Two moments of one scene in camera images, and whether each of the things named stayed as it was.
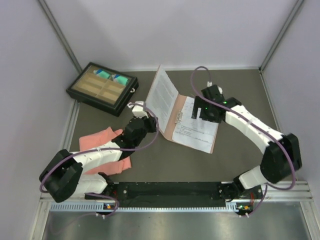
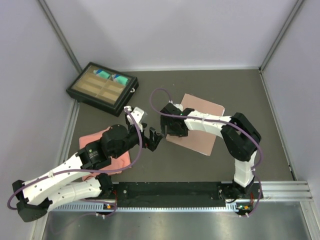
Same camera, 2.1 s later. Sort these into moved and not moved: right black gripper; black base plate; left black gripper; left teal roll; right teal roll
Moved: left black gripper; right black gripper
Not moved: right teal roll; left teal roll; black base plate
